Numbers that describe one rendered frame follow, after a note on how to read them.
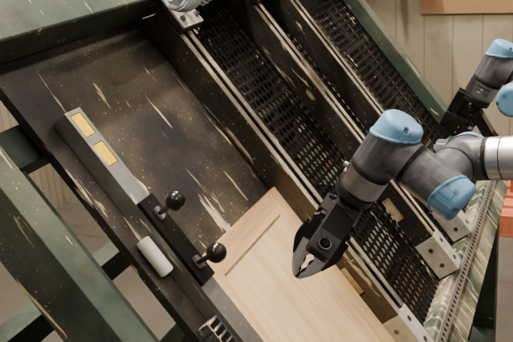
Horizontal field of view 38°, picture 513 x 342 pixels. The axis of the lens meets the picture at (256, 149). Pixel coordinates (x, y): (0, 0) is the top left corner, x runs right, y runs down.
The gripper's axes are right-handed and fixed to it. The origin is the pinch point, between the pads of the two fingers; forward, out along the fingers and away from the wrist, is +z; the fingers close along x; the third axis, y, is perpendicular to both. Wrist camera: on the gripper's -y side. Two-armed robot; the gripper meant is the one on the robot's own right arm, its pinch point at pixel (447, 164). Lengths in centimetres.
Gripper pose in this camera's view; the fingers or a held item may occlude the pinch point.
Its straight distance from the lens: 206.8
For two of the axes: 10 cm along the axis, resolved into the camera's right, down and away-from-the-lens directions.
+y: -8.6, -4.8, 1.8
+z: -3.7, 8.1, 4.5
